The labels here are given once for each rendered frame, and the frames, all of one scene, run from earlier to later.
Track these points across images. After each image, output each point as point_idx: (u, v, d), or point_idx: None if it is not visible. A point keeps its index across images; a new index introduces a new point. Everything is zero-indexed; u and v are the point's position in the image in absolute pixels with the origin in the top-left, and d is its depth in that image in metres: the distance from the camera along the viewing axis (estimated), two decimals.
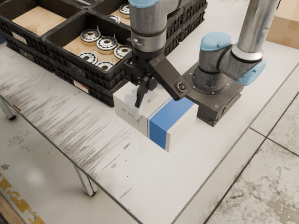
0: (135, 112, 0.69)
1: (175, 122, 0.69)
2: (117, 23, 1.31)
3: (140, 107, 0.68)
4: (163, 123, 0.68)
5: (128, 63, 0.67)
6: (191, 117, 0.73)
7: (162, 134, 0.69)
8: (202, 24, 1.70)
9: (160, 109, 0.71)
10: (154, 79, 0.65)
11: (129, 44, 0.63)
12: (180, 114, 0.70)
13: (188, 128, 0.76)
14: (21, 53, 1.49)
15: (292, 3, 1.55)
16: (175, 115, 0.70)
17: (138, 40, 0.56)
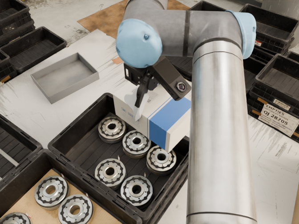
0: (135, 112, 0.69)
1: (175, 122, 0.69)
2: None
3: (140, 107, 0.68)
4: (163, 123, 0.68)
5: None
6: None
7: (162, 134, 0.69)
8: (185, 186, 1.04)
9: (160, 109, 0.71)
10: (154, 79, 0.65)
11: None
12: (180, 114, 0.70)
13: (188, 128, 0.76)
14: None
15: None
16: (175, 115, 0.70)
17: None
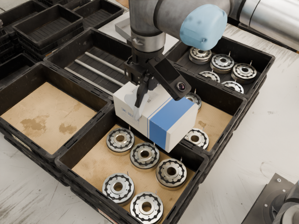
0: (135, 112, 0.69)
1: (175, 122, 0.69)
2: None
3: (140, 107, 0.68)
4: (163, 123, 0.68)
5: (128, 63, 0.67)
6: (191, 117, 0.73)
7: (162, 134, 0.69)
8: (256, 100, 1.32)
9: (160, 109, 0.71)
10: (154, 79, 0.65)
11: (129, 44, 0.63)
12: (180, 114, 0.70)
13: (188, 128, 0.76)
14: (23, 152, 1.11)
15: None
16: (175, 115, 0.70)
17: (138, 40, 0.56)
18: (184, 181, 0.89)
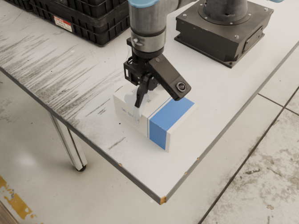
0: (135, 112, 0.69)
1: (175, 122, 0.69)
2: None
3: (140, 107, 0.68)
4: (163, 123, 0.68)
5: (128, 63, 0.67)
6: (191, 117, 0.73)
7: (162, 134, 0.69)
8: None
9: (160, 109, 0.71)
10: (154, 79, 0.65)
11: (129, 44, 0.63)
12: (180, 114, 0.70)
13: (188, 128, 0.76)
14: None
15: None
16: (175, 115, 0.70)
17: (138, 40, 0.56)
18: None
